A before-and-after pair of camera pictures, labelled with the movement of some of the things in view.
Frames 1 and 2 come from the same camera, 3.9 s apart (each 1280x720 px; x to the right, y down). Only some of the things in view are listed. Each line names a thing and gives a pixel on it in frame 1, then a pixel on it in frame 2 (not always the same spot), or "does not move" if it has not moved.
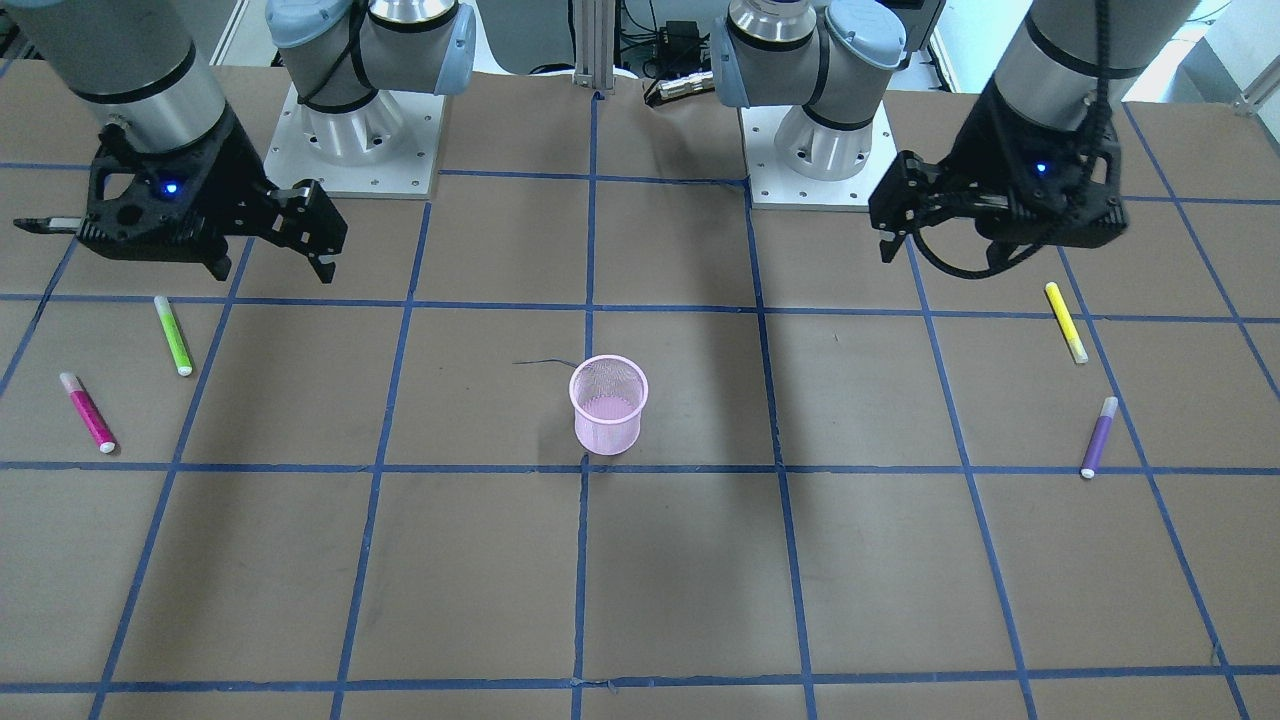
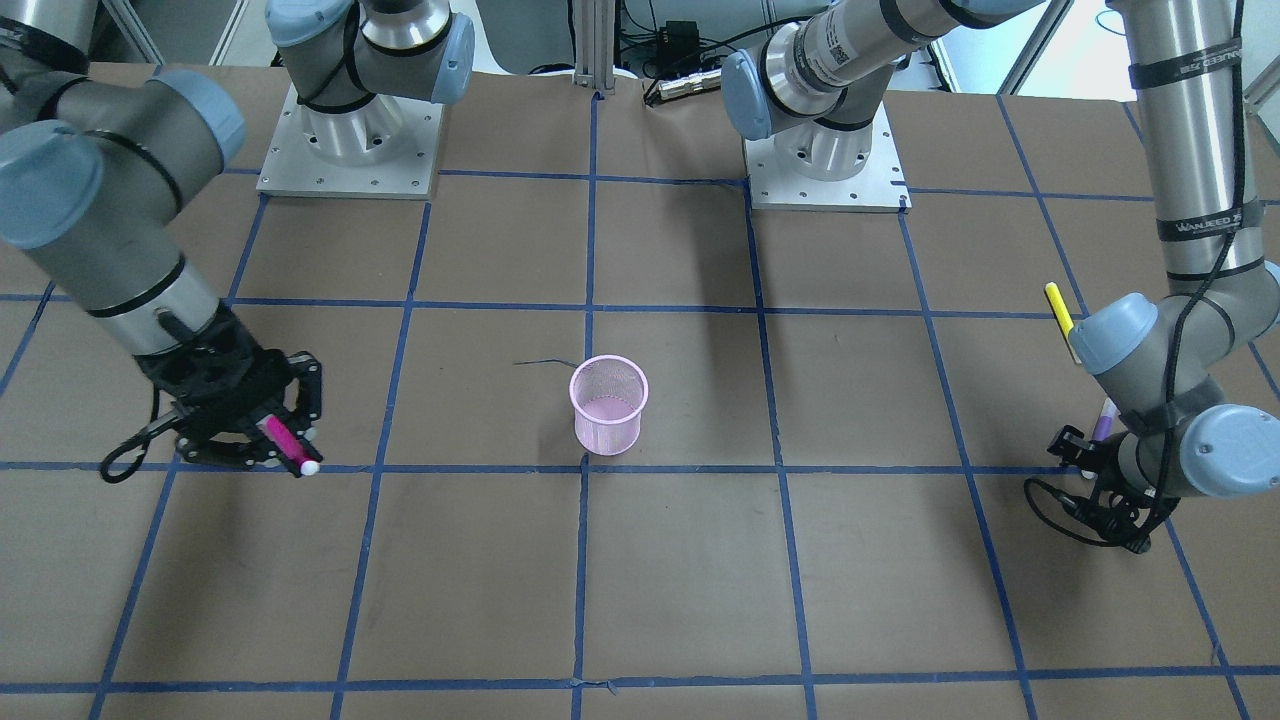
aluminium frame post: (594, 39) does not move
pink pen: (86, 405) to (276, 430)
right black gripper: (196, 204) to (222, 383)
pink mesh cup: (607, 393) does not move
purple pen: (1091, 458) does not move
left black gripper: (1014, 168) to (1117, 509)
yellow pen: (1074, 339) does not move
